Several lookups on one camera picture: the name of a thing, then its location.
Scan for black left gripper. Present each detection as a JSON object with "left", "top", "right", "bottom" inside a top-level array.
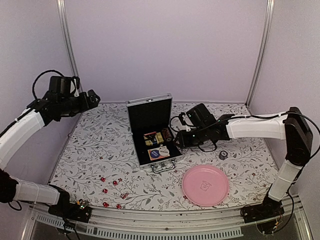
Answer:
[{"left": 59, "top": 89, "right": 101, "bottom": 117}]

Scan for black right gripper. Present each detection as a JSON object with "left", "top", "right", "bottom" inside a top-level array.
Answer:
[{"left": 173, "top": 125, "right": 209, "bottom": 149}]

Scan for aluminium poker set case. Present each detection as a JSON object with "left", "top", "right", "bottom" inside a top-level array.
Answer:
[{"left": 126, "top": 93, "right": 182, "bottom": 174}]

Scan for small stack poker chips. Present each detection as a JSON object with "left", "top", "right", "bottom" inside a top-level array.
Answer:
[{"left": 218, "top": 150, "right": 228, "bottom": 160}]

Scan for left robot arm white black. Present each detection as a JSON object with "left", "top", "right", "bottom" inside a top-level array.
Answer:
[{"left": 0, "top": 69, "right": 101, "bottom": 217}]

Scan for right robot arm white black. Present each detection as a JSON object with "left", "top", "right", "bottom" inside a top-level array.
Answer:
[{"left": 173, "top": 103, "right": 318, "bottom": 218}]

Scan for row of poker chips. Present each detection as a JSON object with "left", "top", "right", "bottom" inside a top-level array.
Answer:
[{"left": 161, "top": 127, "right": 173, "bottom": 142}]

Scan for gold playing card deck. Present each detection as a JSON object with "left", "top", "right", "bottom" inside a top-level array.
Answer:
[{"left": 143, "top": 131, "right": 164, "bottom": 146}]

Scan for blue round blind button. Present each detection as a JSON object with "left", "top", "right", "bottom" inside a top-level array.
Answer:
[{"left": 148, "top": 149, "right": 161, "bottom": 161}]

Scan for pink plastic plate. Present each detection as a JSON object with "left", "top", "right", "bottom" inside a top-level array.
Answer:
[{"left": 181, "top": 165, "right": 230, "bottom": 207}]

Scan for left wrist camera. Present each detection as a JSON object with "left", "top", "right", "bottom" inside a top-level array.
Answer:
[{"left": 70, "top": 76, "right": 80, "bottom": 97}]

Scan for front aluminium rail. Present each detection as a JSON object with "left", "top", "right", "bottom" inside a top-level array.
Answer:
[{"left": 30, "top": 206, "right": 313, "bottom": 240}]

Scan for left aluminium frame post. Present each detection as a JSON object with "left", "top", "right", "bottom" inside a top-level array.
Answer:
[{"left": 56, "top": 0, "right": 79, "bottom": 77}]

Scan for aluminium frame post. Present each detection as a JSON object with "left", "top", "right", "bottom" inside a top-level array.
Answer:
[
  {"left": 56, "top": 0, "right": 79, "bottom": 77},
  {"left": 245, "top": 0, "right": 275, "bottom": 108}
]

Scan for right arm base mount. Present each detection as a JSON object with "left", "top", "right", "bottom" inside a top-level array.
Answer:
[{"left": 240, "top": 202, "right": 285, "bottom": 223}]

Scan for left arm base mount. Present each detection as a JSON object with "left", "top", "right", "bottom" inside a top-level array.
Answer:
[{"left": 48, "top": 199, "right": 92, "bottom": 223}]

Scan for right aluminium frame post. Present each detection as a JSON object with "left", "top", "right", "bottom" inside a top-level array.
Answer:
[{"left": 245, "top": 0, "right": 275, "bottom": 108}]

